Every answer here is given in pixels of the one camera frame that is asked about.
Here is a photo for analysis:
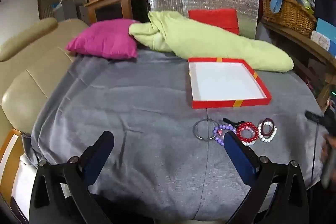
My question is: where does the white patterned box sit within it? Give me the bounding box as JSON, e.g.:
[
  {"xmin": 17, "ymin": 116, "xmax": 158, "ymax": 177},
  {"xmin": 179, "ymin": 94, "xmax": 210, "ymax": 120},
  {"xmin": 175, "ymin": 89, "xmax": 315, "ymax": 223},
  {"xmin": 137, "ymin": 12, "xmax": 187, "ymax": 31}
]
[{"xmin": 310, "ymin": 30, "xmax": 331, "ymax": 51}]

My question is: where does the purple bead bracelet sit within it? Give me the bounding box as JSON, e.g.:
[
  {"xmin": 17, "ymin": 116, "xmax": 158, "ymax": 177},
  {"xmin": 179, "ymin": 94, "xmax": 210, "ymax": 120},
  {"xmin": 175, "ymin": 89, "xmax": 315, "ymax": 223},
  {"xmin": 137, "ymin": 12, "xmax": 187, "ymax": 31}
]
[{"xmin": 213, "ymin": 124, "xmax": 237, "ymax": 146}]

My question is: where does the magenta pillow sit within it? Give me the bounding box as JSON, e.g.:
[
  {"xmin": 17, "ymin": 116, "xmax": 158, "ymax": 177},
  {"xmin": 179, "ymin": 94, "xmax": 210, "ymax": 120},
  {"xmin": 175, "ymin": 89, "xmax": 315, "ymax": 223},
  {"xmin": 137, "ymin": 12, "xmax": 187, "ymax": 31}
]
[{"xmin": 66, "ymin": 19, "xmax": 139, "ymax": 59}]

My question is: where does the wooden shelf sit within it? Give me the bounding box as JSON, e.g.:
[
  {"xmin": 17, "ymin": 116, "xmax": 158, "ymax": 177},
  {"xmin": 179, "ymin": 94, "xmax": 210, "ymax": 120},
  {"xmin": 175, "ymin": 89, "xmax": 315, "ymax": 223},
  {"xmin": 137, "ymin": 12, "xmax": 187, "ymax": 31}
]
[{"xmin": 260, "ymin": 19, "xmax": 336, "ymax": 109}]

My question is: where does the black cable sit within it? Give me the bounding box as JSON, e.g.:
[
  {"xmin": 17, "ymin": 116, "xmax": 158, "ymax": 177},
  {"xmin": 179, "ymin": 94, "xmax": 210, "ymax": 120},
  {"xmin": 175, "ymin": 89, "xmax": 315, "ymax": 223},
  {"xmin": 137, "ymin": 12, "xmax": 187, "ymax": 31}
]
[{"xmin": 311, "ymin": 123, "xmax": 319, "ymax": 184}]

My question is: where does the blue box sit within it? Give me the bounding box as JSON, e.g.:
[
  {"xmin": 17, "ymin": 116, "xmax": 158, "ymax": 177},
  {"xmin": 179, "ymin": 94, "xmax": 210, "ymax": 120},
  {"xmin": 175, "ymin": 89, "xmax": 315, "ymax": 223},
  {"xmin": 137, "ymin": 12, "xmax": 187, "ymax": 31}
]
[{"xmin": 315, "ymin": 18, "xmax": 336, "ymax": 51}]

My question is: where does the red shallow box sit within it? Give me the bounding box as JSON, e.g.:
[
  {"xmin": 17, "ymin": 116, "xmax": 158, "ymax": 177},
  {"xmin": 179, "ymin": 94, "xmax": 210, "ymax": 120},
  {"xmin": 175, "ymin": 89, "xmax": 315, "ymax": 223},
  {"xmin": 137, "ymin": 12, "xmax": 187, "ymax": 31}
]
[{"xmin": 188, "ymin": 57, "xmax": 272, "ymax": 109}]

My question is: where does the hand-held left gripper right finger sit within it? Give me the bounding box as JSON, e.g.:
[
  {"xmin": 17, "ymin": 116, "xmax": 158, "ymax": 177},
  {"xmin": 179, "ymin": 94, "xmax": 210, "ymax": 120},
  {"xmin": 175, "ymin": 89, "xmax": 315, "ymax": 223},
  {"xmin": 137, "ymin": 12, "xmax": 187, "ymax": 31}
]
[{"xmin": 223, "ymin": 131, "xmax": 310, "ymax": 224}]

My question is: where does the light green blanket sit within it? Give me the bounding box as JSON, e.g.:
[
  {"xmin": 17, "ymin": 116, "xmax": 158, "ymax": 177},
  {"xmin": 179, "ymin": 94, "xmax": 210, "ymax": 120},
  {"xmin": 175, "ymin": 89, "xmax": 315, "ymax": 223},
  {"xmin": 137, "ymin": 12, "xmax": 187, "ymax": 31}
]
[{"xmin": 129, "ymin": 11, "xmax": 294, "ymax": 73}]

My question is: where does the beige leather sofa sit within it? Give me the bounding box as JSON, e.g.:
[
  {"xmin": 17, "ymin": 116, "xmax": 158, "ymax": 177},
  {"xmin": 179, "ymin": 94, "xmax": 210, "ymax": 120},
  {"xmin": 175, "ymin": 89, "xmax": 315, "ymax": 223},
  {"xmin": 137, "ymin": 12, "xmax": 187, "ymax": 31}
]
[{"xmin": 0, "ymin": 18, "xmax": 90, "ymax": 151}]

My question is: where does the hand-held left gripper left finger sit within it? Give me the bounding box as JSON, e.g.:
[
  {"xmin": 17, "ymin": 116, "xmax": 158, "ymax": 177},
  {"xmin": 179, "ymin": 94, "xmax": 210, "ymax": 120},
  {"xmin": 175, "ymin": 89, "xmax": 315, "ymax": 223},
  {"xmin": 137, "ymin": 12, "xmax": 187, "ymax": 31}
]
[{"xmin": 29, "ymin": 131, "xmax": 115, "ymax": 224}]

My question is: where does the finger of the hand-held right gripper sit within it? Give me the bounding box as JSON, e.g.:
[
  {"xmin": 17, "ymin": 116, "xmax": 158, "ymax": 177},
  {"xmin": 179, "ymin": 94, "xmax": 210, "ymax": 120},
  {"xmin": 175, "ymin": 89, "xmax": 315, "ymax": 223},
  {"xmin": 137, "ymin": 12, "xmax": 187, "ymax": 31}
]
[{"xmin": 305, "ymin": 111, "xmax": 327, "ymax": 126}]

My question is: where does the wicker basket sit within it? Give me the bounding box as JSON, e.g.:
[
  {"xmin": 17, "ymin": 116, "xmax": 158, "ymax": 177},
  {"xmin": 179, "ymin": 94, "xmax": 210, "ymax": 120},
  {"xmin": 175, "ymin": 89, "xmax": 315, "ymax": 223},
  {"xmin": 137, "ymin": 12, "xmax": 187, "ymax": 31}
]
[{"xmin": 260, "ymin": 0, "xmax": 317, "ymax": 38}]

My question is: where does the white bead bracelet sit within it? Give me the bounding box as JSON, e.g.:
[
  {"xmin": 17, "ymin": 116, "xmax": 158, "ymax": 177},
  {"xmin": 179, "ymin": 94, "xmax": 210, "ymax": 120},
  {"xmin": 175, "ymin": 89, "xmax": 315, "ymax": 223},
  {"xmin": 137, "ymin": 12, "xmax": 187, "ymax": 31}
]
[{"xmin": 257, "ymin": 121, "xmax": 278, "ymax": 142}]

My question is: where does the orange wooden frame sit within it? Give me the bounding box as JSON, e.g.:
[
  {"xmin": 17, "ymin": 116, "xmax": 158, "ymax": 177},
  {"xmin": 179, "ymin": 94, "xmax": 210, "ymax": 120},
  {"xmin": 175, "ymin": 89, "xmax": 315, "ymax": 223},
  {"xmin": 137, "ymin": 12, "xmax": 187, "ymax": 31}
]
[{"xmin": 0, "ymin": 129, "xmax": 25, "ymax": 210}]

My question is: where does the red bead bracelet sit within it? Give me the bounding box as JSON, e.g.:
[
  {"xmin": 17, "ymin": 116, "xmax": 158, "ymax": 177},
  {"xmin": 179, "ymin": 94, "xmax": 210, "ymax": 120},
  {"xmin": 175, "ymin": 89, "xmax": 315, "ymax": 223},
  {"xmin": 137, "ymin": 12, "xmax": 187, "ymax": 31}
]
[{"xmin": 236, "ymin": 122, "xmax": 259, "ymax": 143}]

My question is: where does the maroon hair tie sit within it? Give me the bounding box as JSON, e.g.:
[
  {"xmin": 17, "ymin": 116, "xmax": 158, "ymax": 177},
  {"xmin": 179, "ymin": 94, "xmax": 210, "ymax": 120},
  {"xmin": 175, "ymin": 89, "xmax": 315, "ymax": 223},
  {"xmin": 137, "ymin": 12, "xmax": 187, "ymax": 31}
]
[{"xmin": 262, "ymin": 117, "xmax": 276, "ymax": 135}]

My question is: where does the grey blanket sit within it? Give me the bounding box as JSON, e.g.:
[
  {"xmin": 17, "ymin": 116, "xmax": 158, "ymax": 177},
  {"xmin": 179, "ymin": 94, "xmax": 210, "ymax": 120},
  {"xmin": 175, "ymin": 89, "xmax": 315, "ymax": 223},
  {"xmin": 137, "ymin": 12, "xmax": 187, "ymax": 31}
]
[{"xmin": 21, "ymin": 49, "xmax": 324, "ymax": 222}]

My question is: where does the silver metal bangle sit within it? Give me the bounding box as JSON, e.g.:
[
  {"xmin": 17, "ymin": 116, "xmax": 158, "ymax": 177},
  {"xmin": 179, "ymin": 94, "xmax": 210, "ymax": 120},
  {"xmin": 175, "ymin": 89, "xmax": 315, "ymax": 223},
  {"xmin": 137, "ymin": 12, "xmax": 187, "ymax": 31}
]
[{"xmin": 193, "ymin": 119, "xmax": 218, "ymax": 140}]

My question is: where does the black hair tie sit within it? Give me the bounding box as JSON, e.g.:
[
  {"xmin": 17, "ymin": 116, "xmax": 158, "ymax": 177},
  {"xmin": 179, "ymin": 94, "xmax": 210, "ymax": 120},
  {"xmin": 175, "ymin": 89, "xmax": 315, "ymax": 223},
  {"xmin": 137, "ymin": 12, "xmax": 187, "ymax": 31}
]
[{"xmin": 223, "ymin": 118, "xmax": 246, "ymax": 128}]

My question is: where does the red cushion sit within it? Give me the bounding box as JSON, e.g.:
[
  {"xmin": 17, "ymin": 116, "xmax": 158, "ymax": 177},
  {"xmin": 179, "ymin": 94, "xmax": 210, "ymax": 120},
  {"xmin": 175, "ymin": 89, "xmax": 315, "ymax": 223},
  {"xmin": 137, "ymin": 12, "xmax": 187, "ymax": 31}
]
[{"xmin": 188, "ymin": 9, "xmax": 239, "ymax": 35}]

